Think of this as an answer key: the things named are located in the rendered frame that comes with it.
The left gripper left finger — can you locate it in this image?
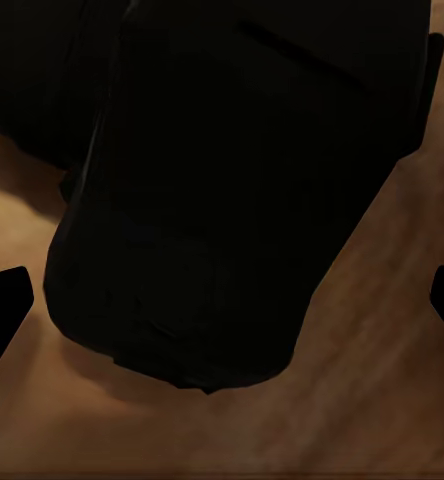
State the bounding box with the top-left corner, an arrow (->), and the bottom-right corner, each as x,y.
0,267 -> 34,358

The digital camera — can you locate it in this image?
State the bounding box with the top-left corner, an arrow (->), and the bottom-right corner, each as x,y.
0,0 -> 444,395

